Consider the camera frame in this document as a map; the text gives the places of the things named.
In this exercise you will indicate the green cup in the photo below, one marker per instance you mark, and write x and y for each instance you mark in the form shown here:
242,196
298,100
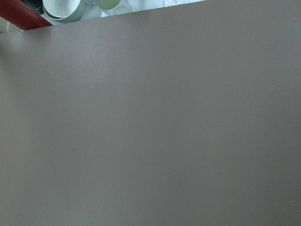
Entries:
107,4

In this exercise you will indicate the red cup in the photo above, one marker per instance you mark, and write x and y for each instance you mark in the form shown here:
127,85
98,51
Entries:
19,14

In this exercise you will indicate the white green bowl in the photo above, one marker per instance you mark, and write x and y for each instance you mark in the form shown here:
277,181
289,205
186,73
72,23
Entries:
64,11

